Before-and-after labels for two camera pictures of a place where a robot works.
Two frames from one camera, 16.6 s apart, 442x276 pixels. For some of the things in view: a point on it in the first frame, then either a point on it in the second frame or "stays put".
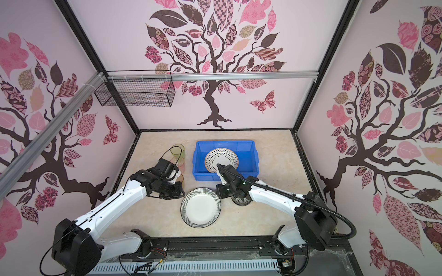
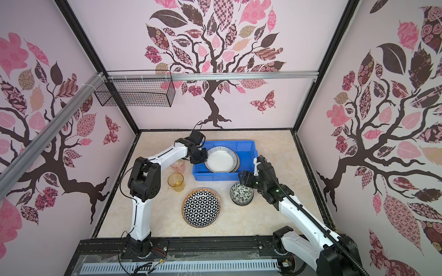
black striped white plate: x=200 y=207 to x=222 y=159
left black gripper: x=177 y=193 to x=204 y=158
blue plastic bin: x=248 y=160 stays put
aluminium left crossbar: x=8 y=174 stays put
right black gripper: x=219 y=188 to x=248 y=175
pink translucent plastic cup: x=179 y=162 stays put
